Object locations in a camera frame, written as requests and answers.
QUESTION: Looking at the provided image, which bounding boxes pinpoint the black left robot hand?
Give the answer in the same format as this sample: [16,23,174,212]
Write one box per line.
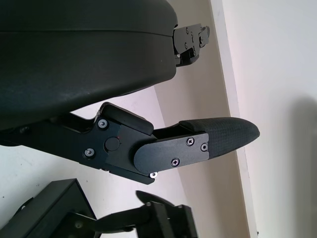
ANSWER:
[0,0,260,185]

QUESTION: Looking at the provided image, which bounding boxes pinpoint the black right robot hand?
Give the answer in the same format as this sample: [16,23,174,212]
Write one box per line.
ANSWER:
[95,190,199,238]

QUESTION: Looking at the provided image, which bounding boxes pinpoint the black camera box base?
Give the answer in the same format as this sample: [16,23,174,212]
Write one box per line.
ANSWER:
[0,178,98,238]

